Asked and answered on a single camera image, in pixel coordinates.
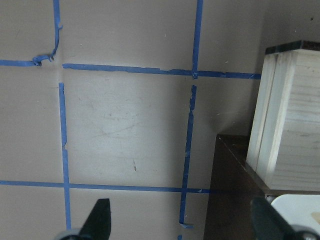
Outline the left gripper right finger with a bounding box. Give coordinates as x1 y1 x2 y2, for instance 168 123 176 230
250 197 304 240

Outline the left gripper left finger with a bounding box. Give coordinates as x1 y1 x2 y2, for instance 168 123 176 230
78 198 111 240

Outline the cream plastic tray lid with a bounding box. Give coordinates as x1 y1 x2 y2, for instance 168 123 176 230
271 194 320 234

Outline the dark brown cabinet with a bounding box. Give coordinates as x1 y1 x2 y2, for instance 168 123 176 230
203 134 319 240

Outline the wooden drawer with white handle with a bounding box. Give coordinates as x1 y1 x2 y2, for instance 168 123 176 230
246 40 320 192

